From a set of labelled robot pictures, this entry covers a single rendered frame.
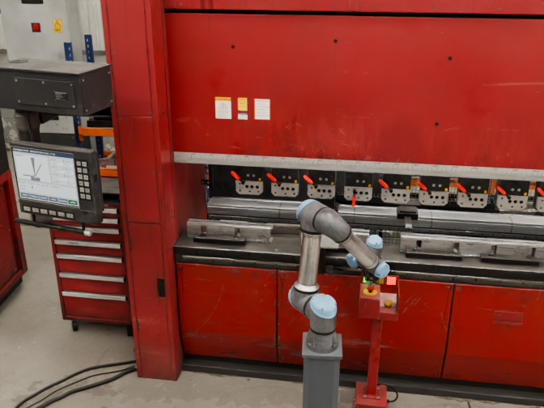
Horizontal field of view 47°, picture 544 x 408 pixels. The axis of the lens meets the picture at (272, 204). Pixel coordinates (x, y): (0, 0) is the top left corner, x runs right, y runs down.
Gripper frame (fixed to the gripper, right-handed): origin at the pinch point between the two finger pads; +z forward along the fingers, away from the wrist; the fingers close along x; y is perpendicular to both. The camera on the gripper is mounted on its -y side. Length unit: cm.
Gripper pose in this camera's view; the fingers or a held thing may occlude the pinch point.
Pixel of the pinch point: (371, 283)
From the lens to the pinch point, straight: 329.4
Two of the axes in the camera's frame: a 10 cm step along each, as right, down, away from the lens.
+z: 0.5, 7.4, 6.7
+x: 9.9, 0.6, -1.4
